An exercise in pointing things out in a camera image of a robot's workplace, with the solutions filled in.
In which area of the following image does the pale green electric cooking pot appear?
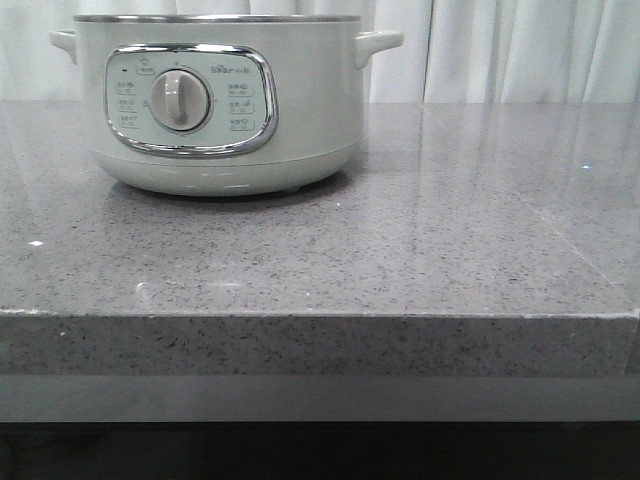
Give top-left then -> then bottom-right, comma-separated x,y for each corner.
49,14 -> 404,197

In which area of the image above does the white pleated curtain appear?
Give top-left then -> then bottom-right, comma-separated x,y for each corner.
1,1 -> 639,103

